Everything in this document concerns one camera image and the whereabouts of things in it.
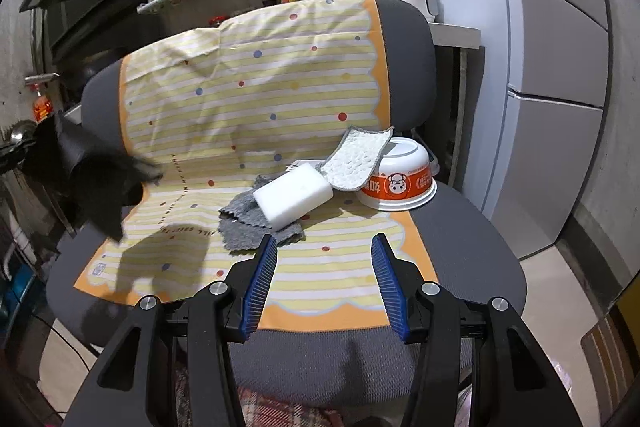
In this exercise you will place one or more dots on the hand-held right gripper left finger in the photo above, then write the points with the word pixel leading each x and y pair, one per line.
pixel 260 287

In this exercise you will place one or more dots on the white countertop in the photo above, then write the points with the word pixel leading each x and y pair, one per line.
pixel 455 34

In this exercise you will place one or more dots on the metal ladle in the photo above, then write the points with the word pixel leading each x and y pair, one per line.
pixel 17 134

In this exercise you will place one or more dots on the white grey-edged dish cloth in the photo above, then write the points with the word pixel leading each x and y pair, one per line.
pixel 355 162

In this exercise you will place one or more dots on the black plastic bag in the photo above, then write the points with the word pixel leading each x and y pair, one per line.
pixel 100 177

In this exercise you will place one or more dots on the red lidded jar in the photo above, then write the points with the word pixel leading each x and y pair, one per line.
pixel 217 22

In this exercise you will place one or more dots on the grey office chair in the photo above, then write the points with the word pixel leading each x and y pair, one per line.
pixel 310 357

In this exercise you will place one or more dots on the grey cleaning cloth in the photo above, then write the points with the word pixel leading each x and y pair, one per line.
pixel 245 227

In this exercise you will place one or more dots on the grey refrigerator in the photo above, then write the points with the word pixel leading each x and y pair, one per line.
pixel 550 57

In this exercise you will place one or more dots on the orange white paper bowl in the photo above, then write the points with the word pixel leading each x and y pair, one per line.
pixel 400 187

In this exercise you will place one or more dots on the yellow board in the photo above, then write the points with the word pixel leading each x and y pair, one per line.
pixel 607 357

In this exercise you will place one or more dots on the person's plaid pants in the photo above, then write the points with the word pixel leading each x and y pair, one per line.
pixel 280 412

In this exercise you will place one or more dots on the yellow striped dotted cloth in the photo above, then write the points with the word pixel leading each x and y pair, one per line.
pixel 275 97

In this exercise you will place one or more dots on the white sponge block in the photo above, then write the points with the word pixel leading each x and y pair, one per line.
pixel 292 197

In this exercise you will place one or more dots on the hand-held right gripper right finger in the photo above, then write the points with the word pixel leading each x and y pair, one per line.
pixel 390 287

